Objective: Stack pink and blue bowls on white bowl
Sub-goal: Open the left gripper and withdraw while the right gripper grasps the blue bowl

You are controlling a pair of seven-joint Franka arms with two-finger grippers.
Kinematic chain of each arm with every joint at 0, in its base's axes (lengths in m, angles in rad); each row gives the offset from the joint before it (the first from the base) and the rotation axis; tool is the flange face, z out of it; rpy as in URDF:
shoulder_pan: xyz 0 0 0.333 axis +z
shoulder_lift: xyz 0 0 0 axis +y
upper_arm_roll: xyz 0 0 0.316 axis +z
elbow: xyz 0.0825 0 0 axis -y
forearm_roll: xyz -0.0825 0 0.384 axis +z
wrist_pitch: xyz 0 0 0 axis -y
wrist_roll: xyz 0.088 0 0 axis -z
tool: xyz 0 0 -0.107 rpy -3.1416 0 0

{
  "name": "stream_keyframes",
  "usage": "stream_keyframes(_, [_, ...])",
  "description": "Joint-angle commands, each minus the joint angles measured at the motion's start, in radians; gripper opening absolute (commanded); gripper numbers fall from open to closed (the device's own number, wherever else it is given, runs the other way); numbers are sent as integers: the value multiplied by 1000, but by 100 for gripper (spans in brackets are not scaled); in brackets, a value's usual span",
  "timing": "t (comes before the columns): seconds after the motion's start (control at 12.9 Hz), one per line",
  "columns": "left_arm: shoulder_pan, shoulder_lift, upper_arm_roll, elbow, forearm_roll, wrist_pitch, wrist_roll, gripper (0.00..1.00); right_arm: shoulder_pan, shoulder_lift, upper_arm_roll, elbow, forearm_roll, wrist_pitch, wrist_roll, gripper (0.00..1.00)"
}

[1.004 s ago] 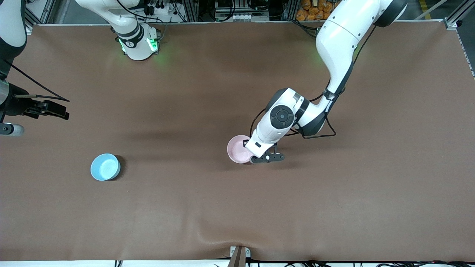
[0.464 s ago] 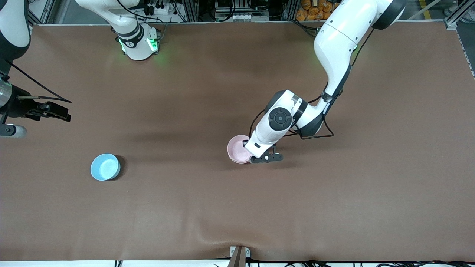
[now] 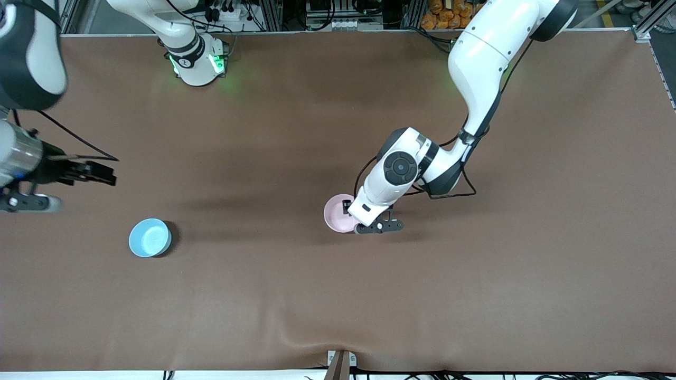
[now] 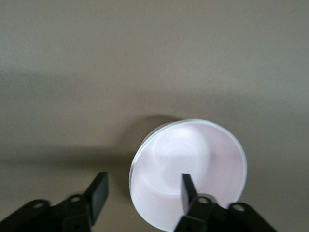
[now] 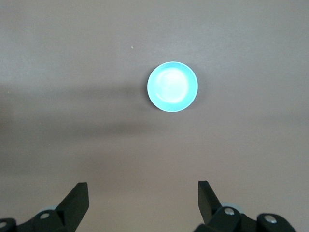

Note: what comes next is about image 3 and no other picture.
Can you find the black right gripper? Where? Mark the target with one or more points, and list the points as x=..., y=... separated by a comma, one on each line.
x=54, y=167

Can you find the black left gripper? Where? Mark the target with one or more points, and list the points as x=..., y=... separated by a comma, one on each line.
x=348, y=206

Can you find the pink bowl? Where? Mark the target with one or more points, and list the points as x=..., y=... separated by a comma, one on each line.
x=335, y=214

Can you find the blue bowl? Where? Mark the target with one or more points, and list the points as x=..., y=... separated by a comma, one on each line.
x=149, y=238

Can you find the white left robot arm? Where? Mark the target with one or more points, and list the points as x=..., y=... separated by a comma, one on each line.
x=483, y=58

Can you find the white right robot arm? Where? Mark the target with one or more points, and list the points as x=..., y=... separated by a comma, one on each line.
x=195, y=68

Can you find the brown table mat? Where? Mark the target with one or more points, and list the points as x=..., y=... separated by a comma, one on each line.
x=338, y=295

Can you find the white terminal strip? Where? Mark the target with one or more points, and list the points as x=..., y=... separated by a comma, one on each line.
x=338, y=24

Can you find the white power strip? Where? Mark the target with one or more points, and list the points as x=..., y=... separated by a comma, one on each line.
x=232, y=15

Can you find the orange snack bag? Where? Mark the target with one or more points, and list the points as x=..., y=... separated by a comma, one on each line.
x=443, y=16

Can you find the grey metal bracket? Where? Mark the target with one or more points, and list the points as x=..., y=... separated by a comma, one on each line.
x=353, y=360

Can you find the brown camera mount post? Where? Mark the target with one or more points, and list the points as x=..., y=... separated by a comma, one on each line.
x=338, y=369

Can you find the aluminium frame post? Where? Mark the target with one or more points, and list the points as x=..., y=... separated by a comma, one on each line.
x=270, y=13
x=647, y=24
x=411, y=13

